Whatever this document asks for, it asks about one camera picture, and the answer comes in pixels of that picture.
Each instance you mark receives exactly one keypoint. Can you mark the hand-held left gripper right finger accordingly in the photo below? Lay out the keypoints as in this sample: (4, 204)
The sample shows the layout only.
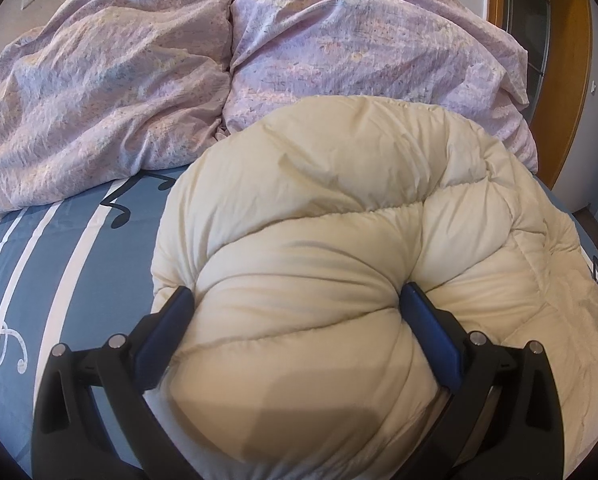
(431, 332)

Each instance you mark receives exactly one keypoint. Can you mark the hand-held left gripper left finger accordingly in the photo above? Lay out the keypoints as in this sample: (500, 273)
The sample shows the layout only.
(166, 332)

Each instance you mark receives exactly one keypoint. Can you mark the cream quilted down jacket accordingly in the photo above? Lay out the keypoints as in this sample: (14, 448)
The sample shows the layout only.
(329, 240)

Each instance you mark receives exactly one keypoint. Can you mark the blue bed sheet white stripes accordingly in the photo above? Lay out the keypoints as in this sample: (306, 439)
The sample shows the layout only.
(54, 280)

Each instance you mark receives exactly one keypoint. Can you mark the lilac floral duvet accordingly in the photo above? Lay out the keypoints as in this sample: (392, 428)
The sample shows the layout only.
(229, 60)

